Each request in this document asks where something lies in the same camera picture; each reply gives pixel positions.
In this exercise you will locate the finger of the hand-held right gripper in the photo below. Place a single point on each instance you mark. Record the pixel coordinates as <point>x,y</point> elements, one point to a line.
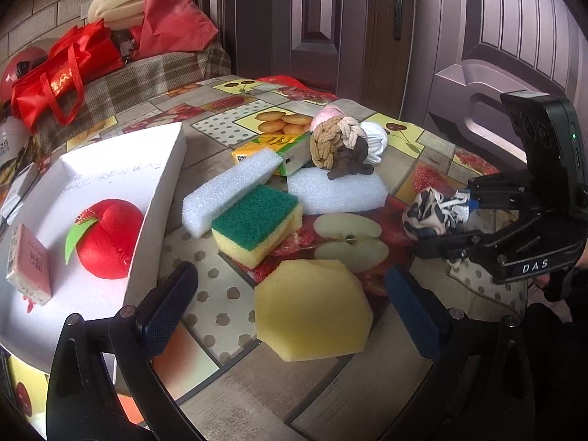
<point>452,244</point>
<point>469,202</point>

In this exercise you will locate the person's right hand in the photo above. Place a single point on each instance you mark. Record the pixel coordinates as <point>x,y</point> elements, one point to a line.
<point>558,285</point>

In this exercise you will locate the white cardboard box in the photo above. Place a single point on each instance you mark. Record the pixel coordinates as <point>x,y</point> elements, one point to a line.
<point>50,202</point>

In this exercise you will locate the red plush apple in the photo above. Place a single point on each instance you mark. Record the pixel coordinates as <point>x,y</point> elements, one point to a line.
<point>109,239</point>

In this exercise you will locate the black and white scrunchie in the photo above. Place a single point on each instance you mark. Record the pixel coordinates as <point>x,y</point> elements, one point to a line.
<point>432,216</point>

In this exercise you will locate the red tote bag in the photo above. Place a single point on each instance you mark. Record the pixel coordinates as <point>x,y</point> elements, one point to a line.
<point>64,73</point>

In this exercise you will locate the green and yellow sponge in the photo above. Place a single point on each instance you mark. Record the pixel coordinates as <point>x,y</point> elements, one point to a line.
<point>255,225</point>

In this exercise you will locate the pink plush ball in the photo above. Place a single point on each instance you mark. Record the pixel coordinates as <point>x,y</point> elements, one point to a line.
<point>328,111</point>

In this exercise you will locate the yellow tissue pack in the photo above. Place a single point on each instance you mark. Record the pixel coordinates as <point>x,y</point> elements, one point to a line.
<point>266,147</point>

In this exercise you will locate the cream foam pieces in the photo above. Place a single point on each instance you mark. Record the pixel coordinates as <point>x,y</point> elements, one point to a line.
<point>119,2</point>

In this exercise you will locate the long white foam block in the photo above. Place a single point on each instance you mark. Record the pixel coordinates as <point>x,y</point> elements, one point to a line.
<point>220,193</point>

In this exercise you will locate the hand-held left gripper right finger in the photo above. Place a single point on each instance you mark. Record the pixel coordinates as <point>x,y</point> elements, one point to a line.
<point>413,308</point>

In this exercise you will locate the plaid covered bench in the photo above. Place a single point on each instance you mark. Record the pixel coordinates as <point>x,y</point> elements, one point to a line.
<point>151,73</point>

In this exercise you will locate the yellow hexagonal sponge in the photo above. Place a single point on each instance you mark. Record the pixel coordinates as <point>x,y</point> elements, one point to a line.
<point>312,312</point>

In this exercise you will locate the brown panelled door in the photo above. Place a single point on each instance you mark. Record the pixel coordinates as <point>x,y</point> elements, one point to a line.
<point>321,23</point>

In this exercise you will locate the pink tissue packet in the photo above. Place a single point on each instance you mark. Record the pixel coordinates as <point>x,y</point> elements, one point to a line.
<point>30,264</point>

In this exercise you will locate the pink helmet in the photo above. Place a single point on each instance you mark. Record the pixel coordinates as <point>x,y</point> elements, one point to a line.
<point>20,71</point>

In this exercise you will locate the fruit print tablecloth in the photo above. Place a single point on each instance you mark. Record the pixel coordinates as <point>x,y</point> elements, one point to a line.
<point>285,399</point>

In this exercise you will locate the red cloth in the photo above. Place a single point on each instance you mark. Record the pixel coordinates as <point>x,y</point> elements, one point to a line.
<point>298,87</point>

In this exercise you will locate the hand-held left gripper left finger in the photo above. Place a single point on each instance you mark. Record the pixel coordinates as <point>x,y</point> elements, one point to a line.
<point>169,304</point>

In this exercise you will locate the red cloth bag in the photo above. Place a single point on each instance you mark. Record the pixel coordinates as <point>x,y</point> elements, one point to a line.
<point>172,18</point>

